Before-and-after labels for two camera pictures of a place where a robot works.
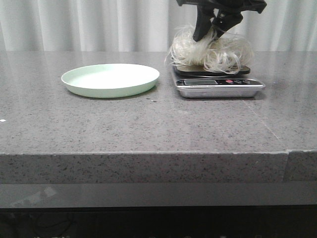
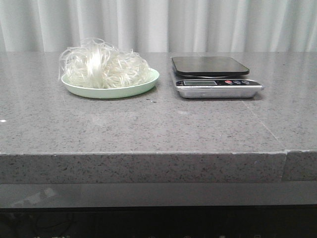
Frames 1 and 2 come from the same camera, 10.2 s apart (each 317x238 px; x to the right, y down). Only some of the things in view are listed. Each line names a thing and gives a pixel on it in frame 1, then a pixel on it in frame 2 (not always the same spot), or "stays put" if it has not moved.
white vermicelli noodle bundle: (226, 52) → (94, 64)
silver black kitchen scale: (196, 81) stays put
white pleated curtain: (143, 26) stays put
